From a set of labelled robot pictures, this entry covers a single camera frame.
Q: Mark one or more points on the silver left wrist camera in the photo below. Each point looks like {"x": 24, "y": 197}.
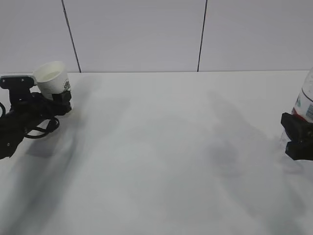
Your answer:
{"x": 17, "y": 82}

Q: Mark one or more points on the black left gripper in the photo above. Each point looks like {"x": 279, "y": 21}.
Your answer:
{"x": 36, "y": 112}

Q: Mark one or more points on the white paper cup green logo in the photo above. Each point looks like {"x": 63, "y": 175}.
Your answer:
{"x": 52, "y": 78}

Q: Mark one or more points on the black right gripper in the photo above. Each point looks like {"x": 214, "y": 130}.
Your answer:
{"x": 300, "y": 133}

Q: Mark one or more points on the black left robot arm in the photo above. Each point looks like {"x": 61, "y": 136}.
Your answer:
{"x": 11, "y": 138}

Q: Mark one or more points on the clear water bottle red label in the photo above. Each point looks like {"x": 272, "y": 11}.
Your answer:
{"x": 303, "y": 105}

